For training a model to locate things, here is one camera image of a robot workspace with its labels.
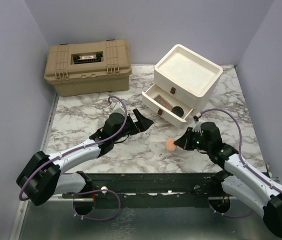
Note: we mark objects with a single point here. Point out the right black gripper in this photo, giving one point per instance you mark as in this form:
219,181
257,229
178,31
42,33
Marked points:
183,141

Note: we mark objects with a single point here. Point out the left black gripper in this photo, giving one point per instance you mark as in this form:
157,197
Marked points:
142,124

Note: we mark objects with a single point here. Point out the orange makeup sponge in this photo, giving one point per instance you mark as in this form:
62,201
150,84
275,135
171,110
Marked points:
170,146

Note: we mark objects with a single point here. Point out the brown eyeshadow palette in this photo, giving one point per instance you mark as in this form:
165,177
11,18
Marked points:
163,102

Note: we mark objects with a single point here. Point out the black round compact jar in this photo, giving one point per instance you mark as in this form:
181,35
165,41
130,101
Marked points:
178,111

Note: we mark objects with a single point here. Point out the cream drawer organizer cabinet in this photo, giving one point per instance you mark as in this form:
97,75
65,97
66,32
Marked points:
187,76

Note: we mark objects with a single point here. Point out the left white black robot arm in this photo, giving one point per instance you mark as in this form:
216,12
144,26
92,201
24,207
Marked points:
47,175

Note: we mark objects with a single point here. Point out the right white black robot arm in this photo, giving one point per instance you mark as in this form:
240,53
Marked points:
243,181

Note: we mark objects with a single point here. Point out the tan plastic toolbox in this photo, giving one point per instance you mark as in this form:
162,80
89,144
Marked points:
87,68

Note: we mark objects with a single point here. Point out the black mounting rail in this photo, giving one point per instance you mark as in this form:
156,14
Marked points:
150,190

